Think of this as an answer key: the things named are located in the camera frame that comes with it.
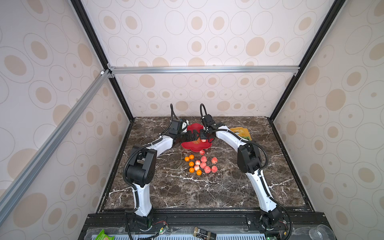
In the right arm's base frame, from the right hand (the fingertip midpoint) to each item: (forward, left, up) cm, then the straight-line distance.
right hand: (208, 134), depth 106 cm
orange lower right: (-28, +6, -3) cm, 29 cm away
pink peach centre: (-24, +4, -1) cm, 24 cm away
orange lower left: (-27, +10, -2) cm, 29 cm away
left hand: (-8, +6, +9) cm, 14 cm away
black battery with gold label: (-59, +3, -1) cm, 59 cm away
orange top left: (-20, +14, -1) cm, 24 cm away
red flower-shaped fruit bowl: (-10, +8, -3) cm, 13 cm away
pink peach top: (-20, +3, -1) cm, 20 cm away
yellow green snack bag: (+5, -25, -3) cm, 26 cm away
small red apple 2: (-15, +4, -1) cm, 16 cm away
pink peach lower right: (-26, -3, -1) cm, 27 cm away
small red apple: (-5, +3, -1) cm, 6 cm away
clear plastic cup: (-55, -54, -4) cm, 77 cm away
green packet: (-62, +49, 0) cm, 79 cm away
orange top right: (-18, +11, -2) cm, 21 cm away
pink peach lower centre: (-27, +1, -1) cm, 27 cm away
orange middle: (-24, +11, -1) cm, 26 cm away
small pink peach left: (-22, +7, -1) cm, 23 cm away
